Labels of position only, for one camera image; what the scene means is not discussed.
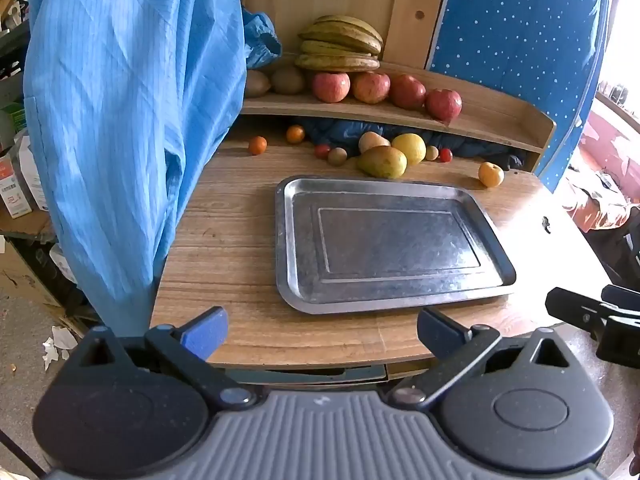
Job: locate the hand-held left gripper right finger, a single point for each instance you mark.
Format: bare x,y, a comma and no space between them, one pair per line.
440,332

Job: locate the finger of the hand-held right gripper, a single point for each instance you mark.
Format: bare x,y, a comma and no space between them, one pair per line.
575,307
622,294

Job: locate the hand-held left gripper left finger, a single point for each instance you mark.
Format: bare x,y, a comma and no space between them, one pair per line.
205,332

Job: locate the metal tray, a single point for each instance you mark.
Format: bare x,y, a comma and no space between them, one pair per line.
390,240

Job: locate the orange persimmon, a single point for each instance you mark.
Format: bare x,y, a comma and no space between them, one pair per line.
491,175

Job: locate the small red fruit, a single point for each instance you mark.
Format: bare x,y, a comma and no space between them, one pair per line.
322,151
445,155

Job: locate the green yellow mango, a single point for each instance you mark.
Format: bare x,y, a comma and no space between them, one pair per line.
382,162

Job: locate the small tan longan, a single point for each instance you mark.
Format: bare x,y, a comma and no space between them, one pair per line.
431,153

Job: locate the large yellow citrus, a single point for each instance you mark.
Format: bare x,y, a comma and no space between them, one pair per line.
410,146

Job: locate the small tangerine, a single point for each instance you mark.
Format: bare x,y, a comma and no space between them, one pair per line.
257,145
295,133

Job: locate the brown round fruit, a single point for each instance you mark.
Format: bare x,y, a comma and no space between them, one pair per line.
337,156

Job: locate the orange cloth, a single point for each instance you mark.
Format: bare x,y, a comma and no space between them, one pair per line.
595,210

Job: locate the small black object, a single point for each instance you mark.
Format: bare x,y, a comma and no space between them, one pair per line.
546,224

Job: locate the crumpled white paper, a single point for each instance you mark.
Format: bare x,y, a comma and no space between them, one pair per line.
60,340

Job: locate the cardboard box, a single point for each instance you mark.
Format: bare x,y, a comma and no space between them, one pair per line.
25,270

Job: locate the curved wooden shelf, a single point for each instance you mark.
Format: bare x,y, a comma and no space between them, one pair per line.
490,110

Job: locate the dark blue cloth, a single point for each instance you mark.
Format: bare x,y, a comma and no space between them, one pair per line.
340,127

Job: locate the red apple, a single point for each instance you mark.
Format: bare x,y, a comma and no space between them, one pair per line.
443,104
331,86
407,91
371,86

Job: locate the light blue hanging garment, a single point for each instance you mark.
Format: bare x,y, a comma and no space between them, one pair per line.
125,110

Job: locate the white box with red label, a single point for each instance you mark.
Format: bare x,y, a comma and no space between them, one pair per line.
12,185

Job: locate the white carton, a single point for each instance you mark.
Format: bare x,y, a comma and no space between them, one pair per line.
32,160

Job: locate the brown kiwi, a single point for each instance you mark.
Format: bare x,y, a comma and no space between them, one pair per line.
288,80
256,84

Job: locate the blue polka-dot board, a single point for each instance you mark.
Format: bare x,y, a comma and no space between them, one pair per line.
525,35

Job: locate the ripe banana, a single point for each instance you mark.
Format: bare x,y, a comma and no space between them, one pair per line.
350,22
320,49
335,62

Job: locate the green box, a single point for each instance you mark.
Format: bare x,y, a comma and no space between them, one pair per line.
12,116

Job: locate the crumpled blue shoe cover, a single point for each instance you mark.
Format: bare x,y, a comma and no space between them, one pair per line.
260,40

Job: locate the bunch of bananas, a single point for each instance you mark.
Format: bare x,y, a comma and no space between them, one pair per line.
345,40

